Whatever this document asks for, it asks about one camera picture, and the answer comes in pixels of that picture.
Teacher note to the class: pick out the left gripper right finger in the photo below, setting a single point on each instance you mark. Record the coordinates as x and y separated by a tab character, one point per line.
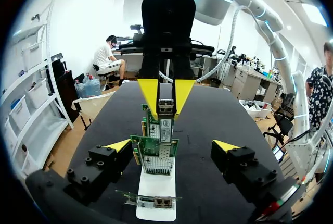
242	166

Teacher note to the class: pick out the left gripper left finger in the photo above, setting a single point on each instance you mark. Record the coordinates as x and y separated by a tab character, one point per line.
104	166

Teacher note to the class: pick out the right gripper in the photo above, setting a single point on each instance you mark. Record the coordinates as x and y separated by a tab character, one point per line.
167	18

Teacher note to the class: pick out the silver optical module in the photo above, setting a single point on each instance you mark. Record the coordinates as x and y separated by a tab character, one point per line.
166	127

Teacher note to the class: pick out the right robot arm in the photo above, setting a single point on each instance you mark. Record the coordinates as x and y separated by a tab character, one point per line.
260	7

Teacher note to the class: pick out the green circuit board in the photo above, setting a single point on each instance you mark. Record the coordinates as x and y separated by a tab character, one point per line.
156	201
156	151
152	127

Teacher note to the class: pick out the white stand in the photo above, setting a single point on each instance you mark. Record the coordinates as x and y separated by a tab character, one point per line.
156	185

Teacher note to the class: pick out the person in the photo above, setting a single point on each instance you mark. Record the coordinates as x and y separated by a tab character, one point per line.
318	91
105	57

